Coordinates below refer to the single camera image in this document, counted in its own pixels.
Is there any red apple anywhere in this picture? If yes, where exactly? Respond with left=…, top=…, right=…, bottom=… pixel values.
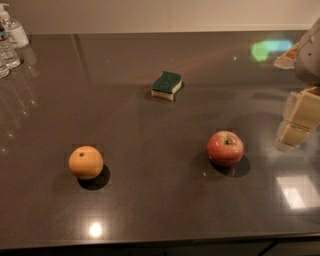
left=206, top=131, right=244, bottom=168

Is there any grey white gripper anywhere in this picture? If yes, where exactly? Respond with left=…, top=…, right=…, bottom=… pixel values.
left=273, top=18, right=320, bottom=152

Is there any orange fruit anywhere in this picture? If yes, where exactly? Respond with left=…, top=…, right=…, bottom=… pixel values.
left=69, top=146, right=103, bottom=180

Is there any green and yellow sponge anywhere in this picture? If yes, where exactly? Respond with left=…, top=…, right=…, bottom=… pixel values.
left=151, top=71, right=182, bottom=101

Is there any clear plastic water bottle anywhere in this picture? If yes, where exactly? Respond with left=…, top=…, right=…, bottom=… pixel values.
left=0, top=24, right=21, bottom=69

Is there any clear bottle at edge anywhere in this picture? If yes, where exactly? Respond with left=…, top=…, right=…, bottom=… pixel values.
left=0, top=56, right=9, bottom=78

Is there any white sanitizer pump bottle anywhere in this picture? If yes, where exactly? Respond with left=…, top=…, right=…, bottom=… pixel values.
left=0, top=3, right=29, bottom=49

